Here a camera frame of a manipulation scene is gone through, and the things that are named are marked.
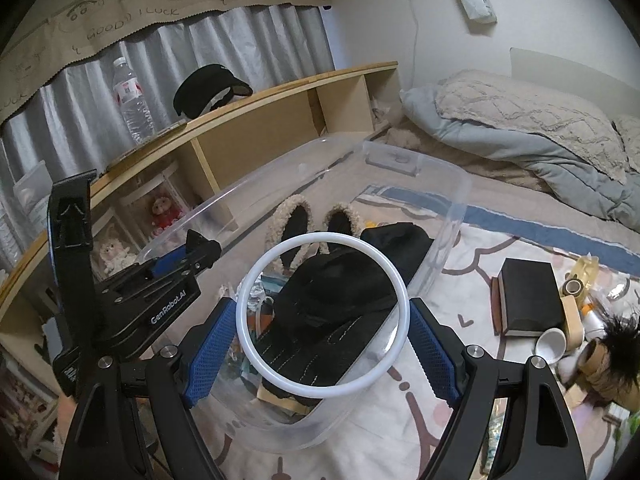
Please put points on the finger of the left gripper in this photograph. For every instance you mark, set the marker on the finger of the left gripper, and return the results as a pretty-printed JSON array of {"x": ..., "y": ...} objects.
[{"x": 197, "y": 253}]

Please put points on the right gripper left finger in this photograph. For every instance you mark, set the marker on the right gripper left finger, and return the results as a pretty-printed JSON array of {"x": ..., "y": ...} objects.
[{"x": 106, "y": 440}]

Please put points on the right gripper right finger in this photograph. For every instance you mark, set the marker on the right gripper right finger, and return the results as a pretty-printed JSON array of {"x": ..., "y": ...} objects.
[{"x": 538, "y": 439}]

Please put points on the white ring hoop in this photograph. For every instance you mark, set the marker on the white ring hoop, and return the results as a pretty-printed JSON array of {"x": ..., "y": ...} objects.
[{"x": 383, "y": 349}]

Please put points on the red dressed doll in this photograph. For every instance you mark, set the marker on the red dressed doll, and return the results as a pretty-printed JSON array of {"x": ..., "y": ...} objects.
[{"x": 164, "y": 214}]

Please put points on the white dressed doll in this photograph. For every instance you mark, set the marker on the white dressed doll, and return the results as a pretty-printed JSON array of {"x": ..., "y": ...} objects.
[{"x": 115, "y": 256}]

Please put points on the wooden shelf unit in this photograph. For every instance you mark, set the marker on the wooden shelf unit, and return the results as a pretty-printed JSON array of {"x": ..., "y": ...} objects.
[{"x": 230, "y": 169}]

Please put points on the white small cup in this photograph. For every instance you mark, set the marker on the white small cup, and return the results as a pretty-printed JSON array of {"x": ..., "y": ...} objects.
[{"x": 551, "y": 345}]

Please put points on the left fluffy beige slipper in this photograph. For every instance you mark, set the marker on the left fluffy beige slipper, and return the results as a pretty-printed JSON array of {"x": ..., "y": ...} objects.
[{"x": 293, "y": 217}]

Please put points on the fluffy beige slipper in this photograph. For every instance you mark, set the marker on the fluffy beige slipper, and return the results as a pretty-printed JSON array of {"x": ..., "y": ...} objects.
[
  {"x": 293, "y": 217},
  {"x": 344, "y": 219}
]

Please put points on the beige tape roll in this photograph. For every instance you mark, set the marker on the beige tape roll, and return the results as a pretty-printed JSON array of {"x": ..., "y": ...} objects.
[{"x": 572, "y": 328}]

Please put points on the clear plastic storage bin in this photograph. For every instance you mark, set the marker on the clear plastic storage bin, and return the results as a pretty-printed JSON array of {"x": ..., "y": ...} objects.
[{"x": 424, "y": 198}]

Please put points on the black knit garment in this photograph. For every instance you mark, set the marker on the black knit garment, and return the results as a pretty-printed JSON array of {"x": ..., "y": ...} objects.
[{"x": 325, "y": 315}]

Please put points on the black hardcover book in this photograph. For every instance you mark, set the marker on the black hardcover book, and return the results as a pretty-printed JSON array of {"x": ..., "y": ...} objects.
[{"x": 529, "y": 301}]

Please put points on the right fluffy beige slipper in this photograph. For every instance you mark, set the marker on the right fluffy beige slipper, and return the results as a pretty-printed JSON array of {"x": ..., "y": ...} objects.
[{"x": 344, "y": 219}]

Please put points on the black visor cap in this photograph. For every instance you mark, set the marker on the black visor cap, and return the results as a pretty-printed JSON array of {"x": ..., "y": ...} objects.
[{"x": 208, "y": 88}]

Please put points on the yellow liquid bottle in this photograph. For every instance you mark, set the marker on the yellow liquid bottle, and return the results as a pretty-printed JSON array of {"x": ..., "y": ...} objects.
[{"x": 581, "y": 278}]

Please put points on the clear water bottle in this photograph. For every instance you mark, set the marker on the clear water bottle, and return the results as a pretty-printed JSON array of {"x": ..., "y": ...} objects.
[{"x": 131, "y": 101}]

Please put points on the grey curtain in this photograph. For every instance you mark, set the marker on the grey curtain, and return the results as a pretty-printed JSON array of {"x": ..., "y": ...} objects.
[{"x": 73, "y": 123}]

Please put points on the brown paper valance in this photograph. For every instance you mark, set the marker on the brown paper valance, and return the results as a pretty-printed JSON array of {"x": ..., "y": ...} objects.
[{"x": 86, "y": 27}]

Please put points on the grey beige quilted duvet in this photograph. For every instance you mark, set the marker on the grey beige quilted duvet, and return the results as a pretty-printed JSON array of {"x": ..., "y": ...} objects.
[{"x": 563, "y": 140}]

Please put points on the beige pillow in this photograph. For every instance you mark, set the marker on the beige pillow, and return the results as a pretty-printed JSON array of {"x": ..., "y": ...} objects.
[{"x": 629, "y": 129}]

